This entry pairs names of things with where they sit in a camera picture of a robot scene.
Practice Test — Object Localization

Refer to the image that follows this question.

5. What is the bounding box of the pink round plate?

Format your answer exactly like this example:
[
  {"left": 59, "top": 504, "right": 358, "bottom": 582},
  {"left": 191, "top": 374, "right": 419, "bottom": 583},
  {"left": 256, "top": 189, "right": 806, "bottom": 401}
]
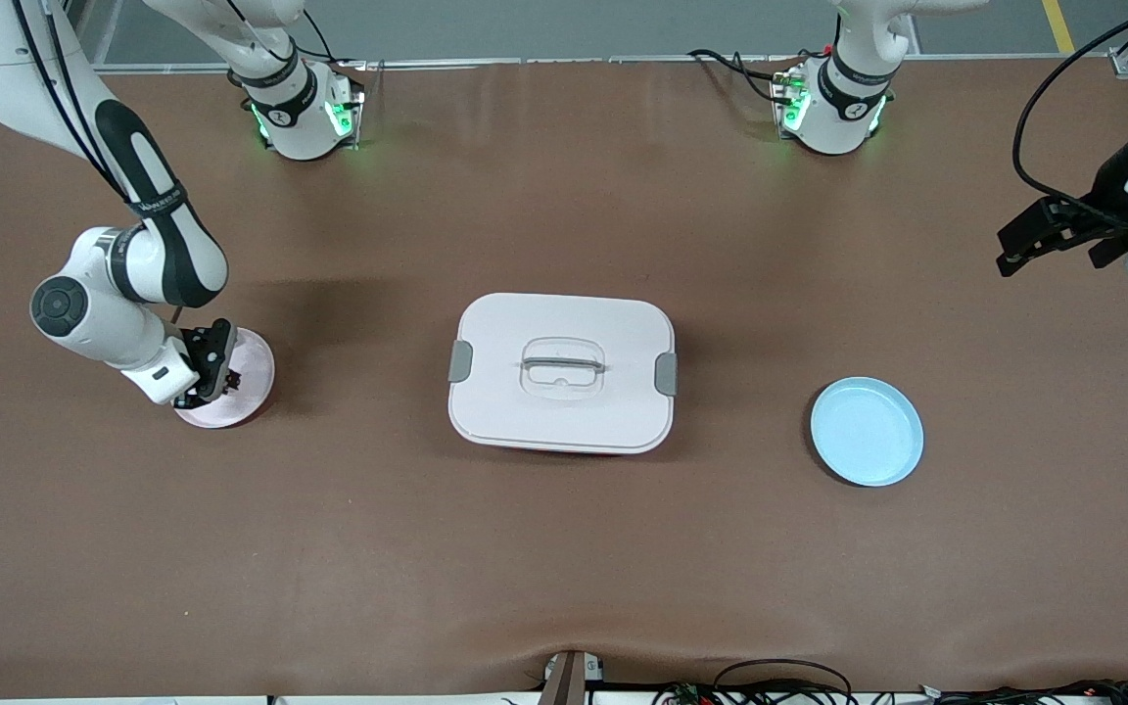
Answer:
[{"left": 174, "top": 328, "right": 276, "bottom": 429}]

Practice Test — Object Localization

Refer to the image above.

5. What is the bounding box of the light blue round plate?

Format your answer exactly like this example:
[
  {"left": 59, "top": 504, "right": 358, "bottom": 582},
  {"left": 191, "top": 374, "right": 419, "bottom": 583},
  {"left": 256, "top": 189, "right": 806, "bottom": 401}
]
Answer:
[{"left": 809, "top": 376, "right": 925, "bottom": 489}]

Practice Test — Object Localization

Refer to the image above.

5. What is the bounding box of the white lidded storage box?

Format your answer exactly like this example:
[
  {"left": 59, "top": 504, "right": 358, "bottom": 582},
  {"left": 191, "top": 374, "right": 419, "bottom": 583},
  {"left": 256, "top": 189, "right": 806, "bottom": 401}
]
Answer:
[{"left": 446, "top": 292, "right": 680, "bottom": 456}]

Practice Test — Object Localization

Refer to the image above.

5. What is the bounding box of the brown table mat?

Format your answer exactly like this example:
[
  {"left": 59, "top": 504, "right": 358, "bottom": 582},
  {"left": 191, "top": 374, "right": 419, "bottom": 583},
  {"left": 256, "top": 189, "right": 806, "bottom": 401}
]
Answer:
[{"left": 0, "top": 54, "right": 1128, "bottom": 701}]

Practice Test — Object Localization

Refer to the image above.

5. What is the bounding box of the black arm base cable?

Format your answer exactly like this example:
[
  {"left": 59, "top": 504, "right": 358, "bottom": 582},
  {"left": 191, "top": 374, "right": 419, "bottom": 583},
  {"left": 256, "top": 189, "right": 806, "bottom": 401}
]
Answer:
[{"left": 689, "top": 49, "right": 800, "bottom": 104}]

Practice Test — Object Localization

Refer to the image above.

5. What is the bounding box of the silver table edge rail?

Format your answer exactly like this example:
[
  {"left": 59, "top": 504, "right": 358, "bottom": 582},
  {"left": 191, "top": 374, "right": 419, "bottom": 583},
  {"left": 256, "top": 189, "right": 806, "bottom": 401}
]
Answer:
[{"left": 94, "top": 54, "right": 1113, "bottom": 71}]

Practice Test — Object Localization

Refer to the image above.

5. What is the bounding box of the black cable bundle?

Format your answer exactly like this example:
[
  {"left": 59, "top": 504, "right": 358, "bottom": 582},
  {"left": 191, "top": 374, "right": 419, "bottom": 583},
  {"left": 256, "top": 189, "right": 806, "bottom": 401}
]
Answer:
[{"left": 916, "top": 679, "right": 1128, "bottom": 705}]

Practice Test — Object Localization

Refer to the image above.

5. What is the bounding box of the metal table bracket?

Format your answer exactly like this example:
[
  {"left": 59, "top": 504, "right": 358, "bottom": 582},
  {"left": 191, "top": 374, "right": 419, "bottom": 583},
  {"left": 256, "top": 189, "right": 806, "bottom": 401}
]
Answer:
[{"left": 540, "top": 649, "right": 606, "bottom": 705}]

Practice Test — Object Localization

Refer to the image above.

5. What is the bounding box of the black looped cable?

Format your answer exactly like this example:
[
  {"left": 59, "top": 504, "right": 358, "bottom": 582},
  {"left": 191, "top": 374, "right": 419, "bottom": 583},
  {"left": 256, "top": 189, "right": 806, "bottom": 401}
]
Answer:
[{"left": 711, "top": 658, "right": 854, "bottom": 705}]

